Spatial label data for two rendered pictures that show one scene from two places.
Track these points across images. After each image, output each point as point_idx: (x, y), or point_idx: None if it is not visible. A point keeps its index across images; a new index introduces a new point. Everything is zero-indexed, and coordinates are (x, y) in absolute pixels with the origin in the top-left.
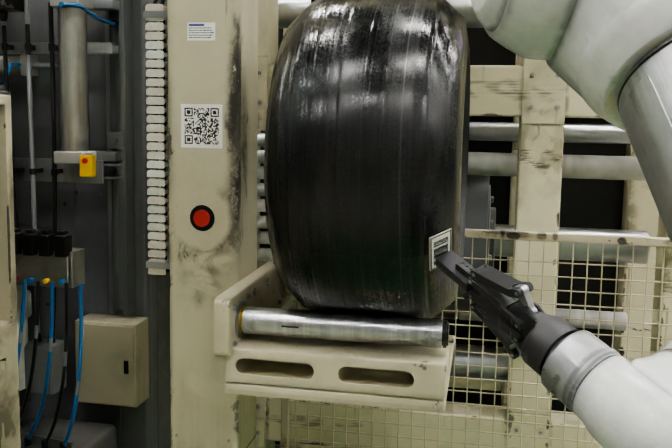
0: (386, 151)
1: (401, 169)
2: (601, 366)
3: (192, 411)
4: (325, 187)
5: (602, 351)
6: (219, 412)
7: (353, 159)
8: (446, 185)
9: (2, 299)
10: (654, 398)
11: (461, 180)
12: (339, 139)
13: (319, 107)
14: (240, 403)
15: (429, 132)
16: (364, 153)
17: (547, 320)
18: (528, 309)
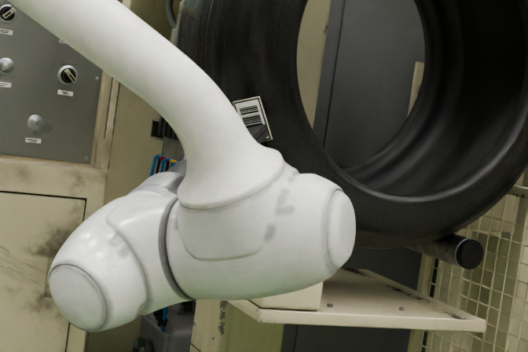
0: (212, 6)
1: (214, 23)
2: (129, 194)
3: (203, 302)
4: (186, 45)
5: (149, 185)
6: (214, 307)
7: (199, 16)
8: (251, 45)
9: (100, 152)
10: (96, 214)
11: (521, 111)
12: None
13: None
14: (232, 306)
15: None
16: (204, 9)
17: (177, 164)
18: (181, 154)
